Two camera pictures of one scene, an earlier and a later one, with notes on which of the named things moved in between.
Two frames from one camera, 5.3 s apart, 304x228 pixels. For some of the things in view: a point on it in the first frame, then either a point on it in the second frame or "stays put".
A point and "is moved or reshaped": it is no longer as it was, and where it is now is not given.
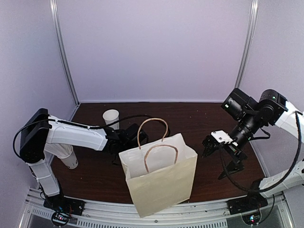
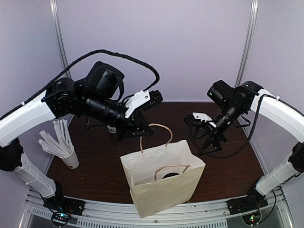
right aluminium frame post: x=252 y=24 stays put
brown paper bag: x=159 y=173 is moved or reshaped
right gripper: x=236 y=165 -> x=212 y=139
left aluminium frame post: x=61 y=47 stays put
